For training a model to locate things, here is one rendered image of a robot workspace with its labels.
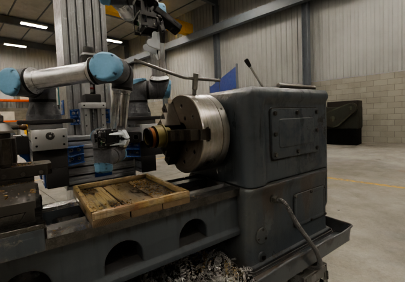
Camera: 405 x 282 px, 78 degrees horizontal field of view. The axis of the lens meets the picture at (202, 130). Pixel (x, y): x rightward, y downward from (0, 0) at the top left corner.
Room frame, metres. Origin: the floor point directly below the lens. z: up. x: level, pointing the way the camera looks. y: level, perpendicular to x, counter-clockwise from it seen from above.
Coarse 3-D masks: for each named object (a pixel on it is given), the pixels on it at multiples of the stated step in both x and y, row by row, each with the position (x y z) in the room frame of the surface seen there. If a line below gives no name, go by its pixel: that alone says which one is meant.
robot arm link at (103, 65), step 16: (80, 64) 1.04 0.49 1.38; (96, 64) 1.00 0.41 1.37; (112, 64) 1.00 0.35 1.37; (128, 64) 1.13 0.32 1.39; (0, 80) 1.05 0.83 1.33; (16, 80) 1.03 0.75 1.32; (32, 80) 1.06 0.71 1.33; (48, 80) 1.05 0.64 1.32; (64, 80) 1.05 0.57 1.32; (80, 80) 1.05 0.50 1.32; (96, 80) 1.04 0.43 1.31; (112, 80) 1.03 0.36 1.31; (32, 96) 1.15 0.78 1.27
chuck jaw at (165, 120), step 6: (162, 108) 1.04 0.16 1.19; (168, 108) 1.01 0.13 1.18; (174, 108) 1.03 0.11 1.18; (162, 114) 1.00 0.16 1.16; (168, 114) 1.00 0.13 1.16; (174, 114) 1.01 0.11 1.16; (162, 120) 0.97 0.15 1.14; (168, 120) 0.98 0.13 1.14; (174, 120) 1.00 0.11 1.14; (168, 126) 0.97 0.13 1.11; (174, 126) 0.99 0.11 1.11; (180, 126) 1.02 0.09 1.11
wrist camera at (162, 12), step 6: (156, 6) 0.89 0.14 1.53; (156, 12) 0.88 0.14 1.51; (162, 12) 0.89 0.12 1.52; (162, 18) 0.90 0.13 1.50; (168, 18) 0.90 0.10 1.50; (168, 24) 0.92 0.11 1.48; (174, 24) 0.91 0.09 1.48; (180, 24) 0.93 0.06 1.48; (168, 30) 0.94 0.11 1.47; (174, 30) 0.93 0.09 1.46; (180, 30) 0.93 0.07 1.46
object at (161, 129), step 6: (156, 126) 0.92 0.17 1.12; (162, 126) 0.93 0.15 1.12; (144, 132) 0.93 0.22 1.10; (150, 132) 0.89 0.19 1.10; (156, 132) 0.90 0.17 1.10; (162, 132) 0.91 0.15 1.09; (144, 138) 0.93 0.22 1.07; (150, 138) 0.89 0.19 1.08; (156, 138) 0.90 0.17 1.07; (162, 138) 0.90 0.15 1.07; (150, 144) 0.89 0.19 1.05; (156, 144) 0.91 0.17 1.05; (162, 144) 0.92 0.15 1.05
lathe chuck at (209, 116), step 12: (180, 96) 0.99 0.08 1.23; (192, 96) 0.96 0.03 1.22; (204, 96) 0.99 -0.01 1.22; (180, 108) 1.00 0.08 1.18; (192, 108) 0.92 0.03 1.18; (204, 108) 0.91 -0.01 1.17; (216, 108) 0.94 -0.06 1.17; (180, 120) 1.00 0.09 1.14; (192, 120) 0.93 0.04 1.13; (204, 120) 0.88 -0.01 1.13; (216, 120) 0.91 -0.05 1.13; (216, 132) 0.90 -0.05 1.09; (192, 144) 0.93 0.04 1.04; (204, 144) 0.87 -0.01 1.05; (216, 144) 0.91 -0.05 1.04; (180, 156) 1.01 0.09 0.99; (192, 156) 0.93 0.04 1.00; (204, 156) 0.89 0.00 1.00; (216, 156) 0.93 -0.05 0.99; (180, 168) 1.01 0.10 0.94; (192, 168) 0.94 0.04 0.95; (204, 168) 0.96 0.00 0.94
